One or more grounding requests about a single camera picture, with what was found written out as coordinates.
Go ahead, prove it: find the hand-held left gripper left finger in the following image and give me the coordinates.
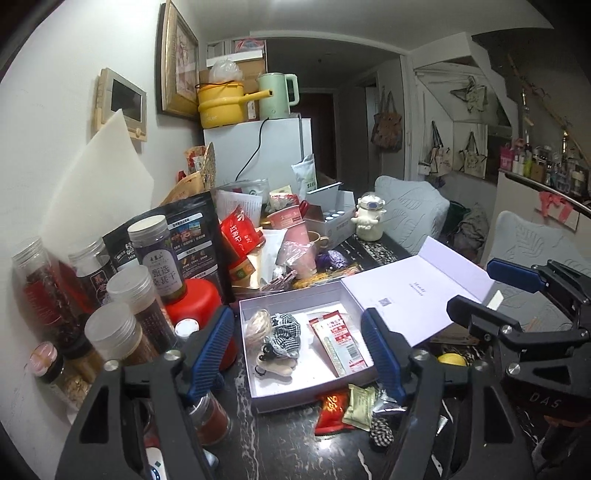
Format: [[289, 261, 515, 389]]
[[54, 305, 236, 480]]

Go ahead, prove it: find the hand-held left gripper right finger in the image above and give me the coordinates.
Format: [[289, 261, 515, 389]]
[[361, 308, 536, 480]]

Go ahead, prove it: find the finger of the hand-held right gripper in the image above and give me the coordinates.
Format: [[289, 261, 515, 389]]
[[447, 295, 583, 366], [486, 257, 591, 324]]

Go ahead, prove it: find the red white snack packet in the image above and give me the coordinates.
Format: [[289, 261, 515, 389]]
[[308, 313, 376, 377]]

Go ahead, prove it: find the white gift box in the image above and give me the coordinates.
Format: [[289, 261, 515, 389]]
[[238, 236, 495, 414]]

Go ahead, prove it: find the plush doll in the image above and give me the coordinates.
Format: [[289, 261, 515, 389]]
[[245, 310, 308, 380]]

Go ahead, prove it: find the blue tablet tube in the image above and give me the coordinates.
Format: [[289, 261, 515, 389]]
[[175, 319, 200, 342]]

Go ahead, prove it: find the colourful printed medicine box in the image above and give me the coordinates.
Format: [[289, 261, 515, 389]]
[[427, 323, 469, 346]]

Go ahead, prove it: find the grey quilted chair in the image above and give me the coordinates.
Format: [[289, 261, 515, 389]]
[[373, 175, 451, 257], [485, 210, 591, 296]]

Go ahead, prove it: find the red plastic canister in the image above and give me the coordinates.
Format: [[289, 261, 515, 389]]
[[164, 278, 234, 372]]

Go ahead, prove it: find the small green snack packet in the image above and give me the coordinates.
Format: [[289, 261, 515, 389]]
[[342, 384, 378, 432]]

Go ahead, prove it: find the pile of clothes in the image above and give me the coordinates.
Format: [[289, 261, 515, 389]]
[[455, 205, 490, 252]]

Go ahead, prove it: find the plastic cup with red contents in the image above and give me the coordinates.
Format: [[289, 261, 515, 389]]
[[187, 392, 232, 446]]

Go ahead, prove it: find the small red snack packet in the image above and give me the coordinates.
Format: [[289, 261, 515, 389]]
[[315, 388, 352, 435]]

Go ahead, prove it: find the checkered fabric scrunchie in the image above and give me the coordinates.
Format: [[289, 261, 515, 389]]
[[369, 415, 397, 448]]

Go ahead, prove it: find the jar with brown label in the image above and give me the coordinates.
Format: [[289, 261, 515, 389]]
[[106, 265, 176, 352]]

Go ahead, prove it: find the pink ribbon bow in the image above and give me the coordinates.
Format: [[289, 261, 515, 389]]
[[538, 191, 578, 227]]

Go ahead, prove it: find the green gold packet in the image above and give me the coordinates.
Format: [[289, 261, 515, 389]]
[[229, 256, 264, 288]]

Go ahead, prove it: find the jar with dark printed label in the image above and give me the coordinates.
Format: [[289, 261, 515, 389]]
[[127, 215, 188, 305]]

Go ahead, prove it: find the large jar of brown contents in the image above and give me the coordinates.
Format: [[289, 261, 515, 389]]
[[84, 302, 160, 370]]

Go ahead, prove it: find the pile of small candy wrappers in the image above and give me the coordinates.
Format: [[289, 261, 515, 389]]
[[261, 271, 298, 292]]

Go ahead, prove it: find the purple crinkled wrapper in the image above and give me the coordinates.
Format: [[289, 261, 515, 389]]
[[318, 249, 348, 271]]

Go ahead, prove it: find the black standing pouch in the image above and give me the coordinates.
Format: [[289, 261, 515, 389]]
[[159, 191, 234, 308]]

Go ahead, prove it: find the row of small bottles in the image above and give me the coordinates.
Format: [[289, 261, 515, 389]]
[[499, 92, 591, 195]]

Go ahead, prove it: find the red snack bag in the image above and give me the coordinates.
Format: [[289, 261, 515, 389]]
[[219, 205, 264, 264]]

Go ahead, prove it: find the white remote device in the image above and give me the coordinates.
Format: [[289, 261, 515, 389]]
[[144, 445, 169, 480]]

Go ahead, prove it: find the beige printed tote bag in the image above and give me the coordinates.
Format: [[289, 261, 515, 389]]
[[450, 76, 488, 114], [457, 131, 488, 178], [418, 121, 452, 178]]

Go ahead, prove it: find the white figurine jar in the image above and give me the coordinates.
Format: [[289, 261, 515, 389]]
[[351, 193, 387, 241]]

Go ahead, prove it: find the jar of pale dried slices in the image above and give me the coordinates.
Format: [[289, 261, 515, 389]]
[[55, 355, 100, 411]]

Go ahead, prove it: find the white cardboard box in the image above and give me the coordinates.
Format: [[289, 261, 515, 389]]
[[305, 182, 358, 245]]

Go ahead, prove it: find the small black pouch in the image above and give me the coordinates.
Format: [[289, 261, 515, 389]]
[[102, 219, 139, 273]]

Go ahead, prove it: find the jar with black label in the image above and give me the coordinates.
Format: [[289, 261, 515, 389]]
[[68, 237, 116, 310]]

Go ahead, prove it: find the printed paper sheet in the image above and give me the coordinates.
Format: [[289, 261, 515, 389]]
[[215, 189, 264, 217]]

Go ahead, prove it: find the pink cup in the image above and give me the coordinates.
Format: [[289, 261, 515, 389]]
[[265, 205, 311, 247]]

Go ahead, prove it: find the small jar with pink lid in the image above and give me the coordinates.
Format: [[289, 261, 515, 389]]
[[30, 342, 65, 384]]

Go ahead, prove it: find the brown paper bag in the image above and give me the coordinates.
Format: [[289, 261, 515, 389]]
[[159, 171, 206, 206]]

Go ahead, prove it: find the jar of red dried contents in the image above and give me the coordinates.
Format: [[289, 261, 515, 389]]
[[11, 236, 81, 344]]

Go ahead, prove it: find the dark patterned tote bag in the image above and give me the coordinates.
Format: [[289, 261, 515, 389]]
[[370, 90, 403, 153]]

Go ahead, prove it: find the patterned woven bag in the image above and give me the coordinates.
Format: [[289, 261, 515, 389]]
[[185, 142, 218, 188]]

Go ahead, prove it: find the white green pouch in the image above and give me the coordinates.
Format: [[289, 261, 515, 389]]
[[291, 154, 318, 192]]

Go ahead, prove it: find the white small fridge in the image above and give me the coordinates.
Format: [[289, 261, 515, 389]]
[[203, 117, 312, 190]]

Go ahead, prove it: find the white foam board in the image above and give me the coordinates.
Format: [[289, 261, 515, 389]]
[[39, 110, 154, 259]]

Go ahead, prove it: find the yellow pot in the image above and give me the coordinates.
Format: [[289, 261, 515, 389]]
[[198, 80, 272, 129]]

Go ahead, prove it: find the pale green kettle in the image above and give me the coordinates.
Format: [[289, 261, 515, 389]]
[[257, 72, 300, 119]]

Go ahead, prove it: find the clear plastic bag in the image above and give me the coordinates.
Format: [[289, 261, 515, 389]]
[[208, 58, 243, 85]]

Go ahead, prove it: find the brown cardboard box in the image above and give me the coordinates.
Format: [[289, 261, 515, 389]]
[[198, 39, 267, 121]]

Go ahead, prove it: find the framed picture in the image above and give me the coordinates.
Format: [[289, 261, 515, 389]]
[[157, 0, 200, 121]]

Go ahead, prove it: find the black kettle cable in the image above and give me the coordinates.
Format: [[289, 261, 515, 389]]
[[235, 117, 269, 182]]

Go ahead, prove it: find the beige wall intercom panel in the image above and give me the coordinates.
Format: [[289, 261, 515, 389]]
[[95, 68, 148, 143]]

